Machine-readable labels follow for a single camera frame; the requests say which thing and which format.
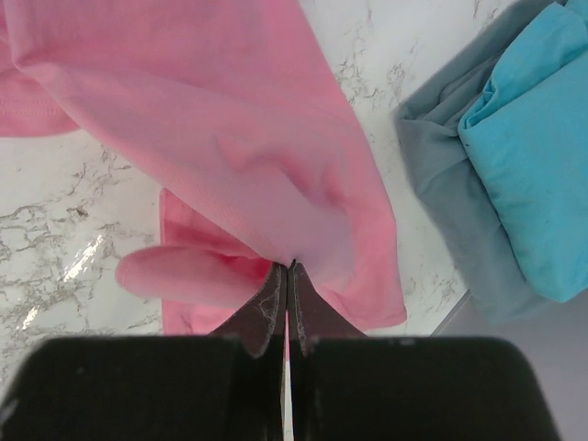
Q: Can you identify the pink t shirt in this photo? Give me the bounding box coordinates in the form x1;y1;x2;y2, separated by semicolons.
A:
1;1;406;334

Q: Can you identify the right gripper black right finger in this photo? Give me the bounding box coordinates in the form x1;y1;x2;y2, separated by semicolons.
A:
287;261;366;357

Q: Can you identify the folded grey blue t shirt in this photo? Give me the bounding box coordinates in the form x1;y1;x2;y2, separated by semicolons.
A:
396;1;569;322

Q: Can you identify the folded turquoise t shirt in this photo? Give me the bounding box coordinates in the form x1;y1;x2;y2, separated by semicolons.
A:
458;1;587;302

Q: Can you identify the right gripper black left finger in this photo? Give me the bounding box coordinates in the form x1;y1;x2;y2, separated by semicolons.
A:
209;264;288;358

